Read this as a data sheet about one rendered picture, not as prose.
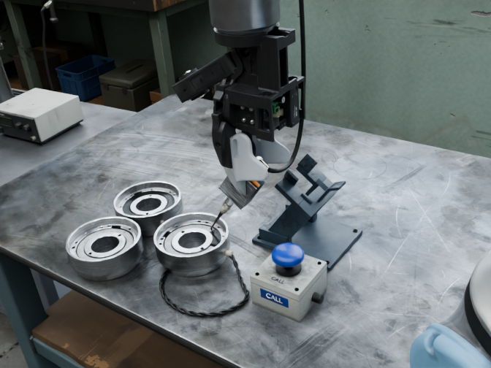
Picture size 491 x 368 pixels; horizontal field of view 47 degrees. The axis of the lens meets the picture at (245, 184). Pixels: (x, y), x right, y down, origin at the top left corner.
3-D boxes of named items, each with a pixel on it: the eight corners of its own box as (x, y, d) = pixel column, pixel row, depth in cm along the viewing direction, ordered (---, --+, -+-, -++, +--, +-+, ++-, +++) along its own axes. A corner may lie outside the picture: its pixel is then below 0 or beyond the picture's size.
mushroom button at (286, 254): (267, 285, 71) (264, 253, 68) (283, 266, 73) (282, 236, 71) (294, 296, 69) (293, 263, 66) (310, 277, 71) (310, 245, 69)
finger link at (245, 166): (261, 214, 67) (261, 142, 63) (222, 201, 70) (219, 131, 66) (275, 204, 70) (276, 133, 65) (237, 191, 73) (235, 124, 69)
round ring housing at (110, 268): (130, 287, 76) (124, 263, 74) (59, 282, 78) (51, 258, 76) (155, 240, 85) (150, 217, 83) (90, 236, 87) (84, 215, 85)
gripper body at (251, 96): (271, 149, 62) (265, 41, 56) (210, 133, 67) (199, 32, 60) (307, 123, 67) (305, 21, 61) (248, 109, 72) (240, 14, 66)
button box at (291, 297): (251, 303, 72) (248, 273, 69) (280, 271, 77) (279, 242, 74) (307, 327, 67) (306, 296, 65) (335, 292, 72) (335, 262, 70)
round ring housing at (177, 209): (108, 217, 91) (103, 195, 89) (166, 194, 96) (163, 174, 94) (134, 248, 84) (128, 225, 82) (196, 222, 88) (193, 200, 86)
